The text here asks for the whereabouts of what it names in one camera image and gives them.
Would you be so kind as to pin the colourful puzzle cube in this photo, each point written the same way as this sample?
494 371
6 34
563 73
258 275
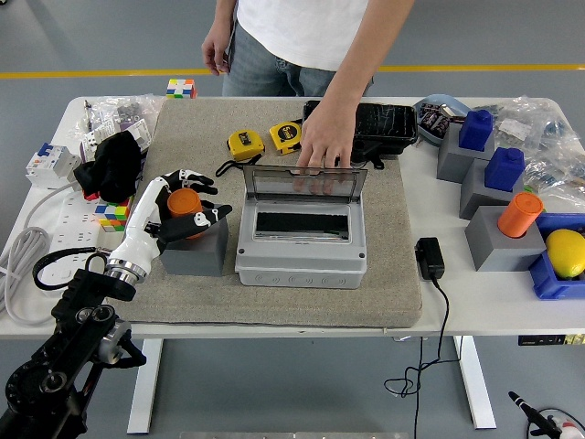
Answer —
180 88
112 215

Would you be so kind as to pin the light blue dish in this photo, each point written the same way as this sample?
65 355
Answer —
434 101

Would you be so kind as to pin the dark chip packets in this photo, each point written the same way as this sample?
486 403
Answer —
434 120

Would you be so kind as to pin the black cloth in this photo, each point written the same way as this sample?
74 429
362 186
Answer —
114 164

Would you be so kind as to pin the white table leg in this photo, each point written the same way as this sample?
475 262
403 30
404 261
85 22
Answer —
146 384
480 393

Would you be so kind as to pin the white power strip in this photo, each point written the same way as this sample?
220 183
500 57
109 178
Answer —
73 228

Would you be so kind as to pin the black plastic tray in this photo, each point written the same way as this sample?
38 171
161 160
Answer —
388 121

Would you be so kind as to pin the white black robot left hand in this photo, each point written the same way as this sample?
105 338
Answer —
137 228

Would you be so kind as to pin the black table control panel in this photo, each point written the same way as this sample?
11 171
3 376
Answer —
544 340

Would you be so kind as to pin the person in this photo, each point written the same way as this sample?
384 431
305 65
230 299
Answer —
301 32

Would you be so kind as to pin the smoky transparent box lid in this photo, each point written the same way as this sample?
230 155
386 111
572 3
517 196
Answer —
274 187

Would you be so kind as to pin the clear bags of components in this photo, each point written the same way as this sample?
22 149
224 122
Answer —
548 137

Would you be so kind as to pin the orange cylinder battery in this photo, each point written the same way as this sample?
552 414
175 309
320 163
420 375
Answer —
183 203
518 215

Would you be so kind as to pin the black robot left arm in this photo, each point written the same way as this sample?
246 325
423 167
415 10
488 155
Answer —
77 315

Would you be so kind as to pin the blue storage bin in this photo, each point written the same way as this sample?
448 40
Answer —
548 283

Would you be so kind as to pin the grey block with round hole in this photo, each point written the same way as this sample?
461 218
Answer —
196 260

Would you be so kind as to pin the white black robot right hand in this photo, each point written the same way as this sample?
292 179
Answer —
535 414

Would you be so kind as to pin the grey plastic junction box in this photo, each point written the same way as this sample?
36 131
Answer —
297 274

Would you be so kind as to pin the person's left forearm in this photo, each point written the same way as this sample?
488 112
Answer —
361 59

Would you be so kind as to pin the person's right hand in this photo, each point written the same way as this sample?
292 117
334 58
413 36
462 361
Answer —
215 50

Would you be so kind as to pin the white circuit breaker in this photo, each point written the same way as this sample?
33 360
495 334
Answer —
50 167

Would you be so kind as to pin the person's right forearm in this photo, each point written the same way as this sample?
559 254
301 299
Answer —
224 16

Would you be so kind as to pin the grey-brown mat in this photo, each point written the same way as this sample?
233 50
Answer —
274 306

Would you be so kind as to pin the clear bags of small parts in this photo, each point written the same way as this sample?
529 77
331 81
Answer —
114 107

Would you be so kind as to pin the person's left hand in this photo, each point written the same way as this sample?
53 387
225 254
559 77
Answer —
326 137

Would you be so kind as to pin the grey block holder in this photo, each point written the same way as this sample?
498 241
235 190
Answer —
498 251
452 160
475 196

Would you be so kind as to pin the blue bottle-shaped block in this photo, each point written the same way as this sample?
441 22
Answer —
503 169
475 130

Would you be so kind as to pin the thin metal pen tool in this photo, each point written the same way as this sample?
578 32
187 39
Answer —
87 114

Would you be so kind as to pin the yellow lemon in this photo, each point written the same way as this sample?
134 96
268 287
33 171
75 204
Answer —
566 251

